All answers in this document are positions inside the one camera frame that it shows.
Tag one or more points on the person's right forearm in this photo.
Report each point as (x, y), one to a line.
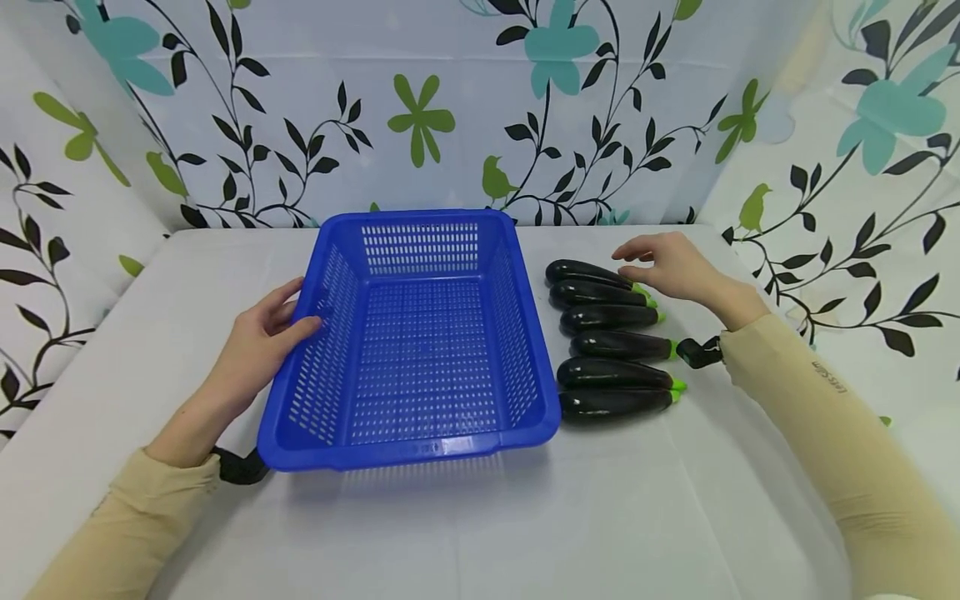
(840, 442)

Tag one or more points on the blue plastic slotted basket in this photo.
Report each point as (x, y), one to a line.
(420, 358)

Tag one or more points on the person's right hand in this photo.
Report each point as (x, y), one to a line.
(679, 267)

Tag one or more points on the row of black eggplants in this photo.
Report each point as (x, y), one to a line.
(607, 375)

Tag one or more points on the black wrist band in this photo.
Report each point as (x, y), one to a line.
(701, 352)
(240, 467)

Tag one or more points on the person's left hand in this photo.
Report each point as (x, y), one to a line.
(251, 354)

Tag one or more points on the person's left forearm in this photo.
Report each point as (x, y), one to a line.
(127, 533)

